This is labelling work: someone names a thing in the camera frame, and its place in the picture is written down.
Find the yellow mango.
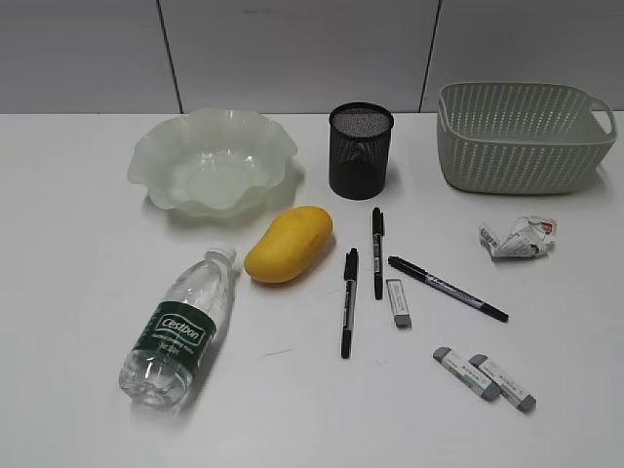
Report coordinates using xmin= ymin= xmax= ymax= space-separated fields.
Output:
xmin=244 ymin=206 xmax=333 ymax=284

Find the black marker pen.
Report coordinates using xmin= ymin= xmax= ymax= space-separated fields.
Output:
xmin=371 ymin=207 xmax=384 ymax=300
xmin=340 ymin=248 xmax=359 ymax=359
xmin=388 ymin=255 xmax=509 ymax=323

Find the grey white eraser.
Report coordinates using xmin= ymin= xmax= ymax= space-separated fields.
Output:
xmin=469 ymin=354 xmax=536 ymax=413
xmin=433 ymin=346 xmax=501 ymax=402
xmin=386 ymin=279 xmax=411 ymax=330

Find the clear water bottle green label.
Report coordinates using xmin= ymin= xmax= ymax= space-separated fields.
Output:
xmin=118 ymin=242 xmax=236 ymax=410

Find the waste paper ball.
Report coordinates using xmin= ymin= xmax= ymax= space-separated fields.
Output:
xmin=479 ymin=215 xmax=558 ymax=260

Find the black mesh pen holder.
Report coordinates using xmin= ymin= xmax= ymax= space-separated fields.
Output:
xmin=329 ymin=101 xmax=394 ymax=200

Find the frosted wavy glass plate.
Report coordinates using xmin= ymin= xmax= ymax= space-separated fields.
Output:
xmin=127 ymin=108 xmax=298 ymax=218

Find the pale green plastic basket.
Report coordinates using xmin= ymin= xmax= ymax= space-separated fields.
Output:
xmin=437 ymin=82 xmax=618 ymax=196

